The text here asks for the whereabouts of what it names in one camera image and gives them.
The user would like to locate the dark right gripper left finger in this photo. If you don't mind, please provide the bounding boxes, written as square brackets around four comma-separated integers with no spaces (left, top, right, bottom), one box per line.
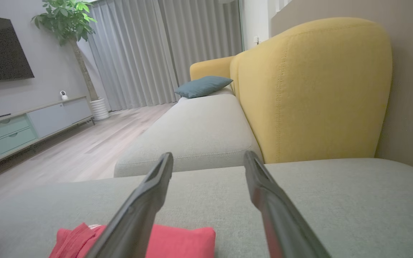
[85,152,174,258]

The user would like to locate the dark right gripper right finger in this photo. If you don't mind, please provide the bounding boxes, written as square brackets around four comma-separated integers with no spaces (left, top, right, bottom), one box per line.
[244,150,332,258]

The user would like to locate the red white basketball jersey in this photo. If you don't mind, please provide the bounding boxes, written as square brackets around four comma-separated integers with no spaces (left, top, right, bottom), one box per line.
[49,222,217,258]

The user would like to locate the white ribbed plant pot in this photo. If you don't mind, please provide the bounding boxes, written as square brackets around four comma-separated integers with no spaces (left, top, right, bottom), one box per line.
[90,98,110,121]

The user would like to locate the low grey television cabinet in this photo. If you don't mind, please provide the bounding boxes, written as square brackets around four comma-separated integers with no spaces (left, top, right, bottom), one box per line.
[0,95,95,172]

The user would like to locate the wide yellow sofa backrest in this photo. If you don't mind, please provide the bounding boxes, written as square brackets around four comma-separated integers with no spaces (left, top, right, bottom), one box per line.
[230,17,393,164]

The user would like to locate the teal throw pillow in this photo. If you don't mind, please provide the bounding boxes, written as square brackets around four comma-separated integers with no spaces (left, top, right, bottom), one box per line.
[174,76,233,99]

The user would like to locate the grey pleated curtain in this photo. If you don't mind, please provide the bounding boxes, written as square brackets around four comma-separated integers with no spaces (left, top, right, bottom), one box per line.
[86,0,243,111]

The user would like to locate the narrow yellow sofa backrest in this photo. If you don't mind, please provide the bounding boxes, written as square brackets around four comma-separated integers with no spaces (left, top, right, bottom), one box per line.
[190,56,236,90]

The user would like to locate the green potted tree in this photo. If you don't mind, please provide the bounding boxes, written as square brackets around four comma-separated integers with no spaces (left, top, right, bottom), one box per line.
[32,0,99,101]

